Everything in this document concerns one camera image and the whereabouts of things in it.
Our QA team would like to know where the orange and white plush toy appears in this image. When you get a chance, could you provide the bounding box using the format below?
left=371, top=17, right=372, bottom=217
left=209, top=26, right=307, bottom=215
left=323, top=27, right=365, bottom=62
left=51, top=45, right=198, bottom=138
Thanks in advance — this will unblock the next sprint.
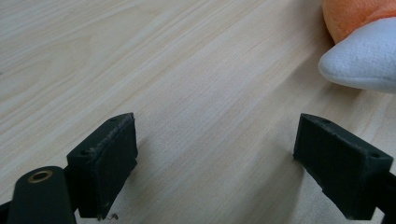
left=318, top=0, right=396, bottom=94

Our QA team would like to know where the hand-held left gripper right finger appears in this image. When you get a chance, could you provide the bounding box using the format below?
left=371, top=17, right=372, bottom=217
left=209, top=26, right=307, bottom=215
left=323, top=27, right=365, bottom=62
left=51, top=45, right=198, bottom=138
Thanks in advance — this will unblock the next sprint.
left=292, top=113, right=396, bottom=221

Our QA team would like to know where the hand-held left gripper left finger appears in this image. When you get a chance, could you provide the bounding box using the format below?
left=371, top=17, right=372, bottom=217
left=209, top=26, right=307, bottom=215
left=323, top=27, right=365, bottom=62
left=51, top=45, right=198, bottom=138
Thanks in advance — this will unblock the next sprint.
left=64, top=112, right=139, bottom=221

